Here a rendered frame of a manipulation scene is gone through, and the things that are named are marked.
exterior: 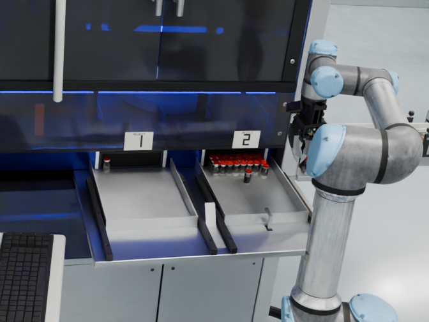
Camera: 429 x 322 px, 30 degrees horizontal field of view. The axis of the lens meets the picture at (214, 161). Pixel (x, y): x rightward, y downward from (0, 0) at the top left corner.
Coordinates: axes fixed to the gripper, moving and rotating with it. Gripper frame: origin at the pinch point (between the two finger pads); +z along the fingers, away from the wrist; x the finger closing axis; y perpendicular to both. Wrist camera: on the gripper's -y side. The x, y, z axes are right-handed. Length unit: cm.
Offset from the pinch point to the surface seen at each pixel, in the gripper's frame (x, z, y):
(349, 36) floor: 218, 109, -397
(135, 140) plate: -42.3, 6.3, -23.8
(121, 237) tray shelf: -50, 21, 5
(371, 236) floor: 102, 109, -111
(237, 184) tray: -9.5, 20.5, -19.7
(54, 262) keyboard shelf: -68, 28, 5
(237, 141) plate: -10.1, 7.3, -23.9
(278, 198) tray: 1.2, 20.5, -11.0
